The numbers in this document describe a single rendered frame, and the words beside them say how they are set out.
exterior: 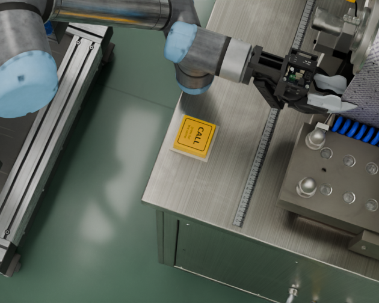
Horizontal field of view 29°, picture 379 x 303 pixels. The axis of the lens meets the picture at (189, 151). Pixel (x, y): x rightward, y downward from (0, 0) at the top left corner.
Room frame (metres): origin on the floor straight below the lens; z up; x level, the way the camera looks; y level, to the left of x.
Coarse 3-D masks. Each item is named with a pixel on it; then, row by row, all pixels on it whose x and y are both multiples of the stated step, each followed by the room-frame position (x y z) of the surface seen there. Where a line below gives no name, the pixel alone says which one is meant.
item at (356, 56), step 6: (372, 0) 0.63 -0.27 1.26; (378, 0) 0.61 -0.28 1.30; (372, 6) 0.60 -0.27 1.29; (378, 6) 0.59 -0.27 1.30; (372, 12) 0.58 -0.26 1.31; (378, 12) 0.58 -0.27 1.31; (372, 18) 0.57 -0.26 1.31; (372, 24) 0.56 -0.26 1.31; (366, 30) 0.55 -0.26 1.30; (372, 30) 0.55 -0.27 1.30; (366, 36) 0.54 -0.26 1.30; (360, 42) 0.54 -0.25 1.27; (366, 42) 0.53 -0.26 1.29; (360, 48) 0.53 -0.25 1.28; (354, 54) 0.53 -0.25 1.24; (360, 54) 0.52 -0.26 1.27; (354, 60) 0.52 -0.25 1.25
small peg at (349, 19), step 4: (344, 16) 0.58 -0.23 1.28; (348, 16) 0.58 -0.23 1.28; (352, 16) 0.58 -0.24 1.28; (344, 20) 0.58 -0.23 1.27; (348, 20) 0.58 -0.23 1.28; (352, 20) 0.58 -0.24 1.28; (356, 20) 0.58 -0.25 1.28; (360, 20) 0.58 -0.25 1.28; (352, 24) 0.57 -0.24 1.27; (356, 24) 0.57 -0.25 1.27
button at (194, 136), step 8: (184, 120) 0.50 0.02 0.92; (192, 120) 0.50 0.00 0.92; (200, 120) 0.50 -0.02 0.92; (184, 128) 0.48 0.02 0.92; (192, 128) 0.48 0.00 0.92; (200, 128) 0.49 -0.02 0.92; (208, 128) 0.49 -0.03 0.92; (176, 136) 0.46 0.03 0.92; (184, 136) 0.46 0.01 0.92; (192, 136) 0.47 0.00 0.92; (200, 136) 0.47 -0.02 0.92; (208, 136) 0.47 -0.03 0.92; (176, 144) 0.45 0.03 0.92; (184, 144) 0.45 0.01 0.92; (192, 144) 0.45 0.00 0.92; (200, 144) 0.45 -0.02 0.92; (208, 144) 0.45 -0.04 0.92; (192, 152) 0.43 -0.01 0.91; (200, 152) 0.43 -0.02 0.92
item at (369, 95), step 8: (352, 80) 0.51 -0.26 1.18; (360, 80) 0.51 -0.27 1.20; (352, 88) 0.51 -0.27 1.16; (360, 88) 0.51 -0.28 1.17; (368, 88) 0.50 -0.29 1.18; (376, 88) 0.50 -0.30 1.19; (344, 96) 0.51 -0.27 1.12; (352, 96) 0.51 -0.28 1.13; (360, 96) 0.50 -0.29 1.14; (368, 96) 0.50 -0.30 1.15; (376, 96) 0.50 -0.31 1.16; (360, 104) 0.50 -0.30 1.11; (368, 104) 0.50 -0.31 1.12; (376, 104) 0.50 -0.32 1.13; (336, 112) 0.51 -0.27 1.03; (344, 112) 0.51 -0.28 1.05; (352, 112) 0.50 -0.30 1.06; (360, 112) 0.50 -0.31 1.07; (368, 112) 0.50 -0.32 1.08; (376, 112) 0.50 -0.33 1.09; (360, 120) 0.50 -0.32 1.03; (368, 120) 0.50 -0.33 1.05; (376, 120) 0.49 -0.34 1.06; (376, 128) 0.49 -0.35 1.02
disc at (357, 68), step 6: (378, 18) 0.56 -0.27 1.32; (378, 24) 0.55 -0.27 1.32; (372, 36) 0.53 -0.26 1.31; (372, 42) 0.53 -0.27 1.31; (366, 48) 0.53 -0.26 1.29; (366, 54) 0.51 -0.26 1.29; (360, 60) 0.52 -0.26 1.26; (354, 66) 0.53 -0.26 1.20; (360, 66) 0.50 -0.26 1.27; (354, 72) 0.51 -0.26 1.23
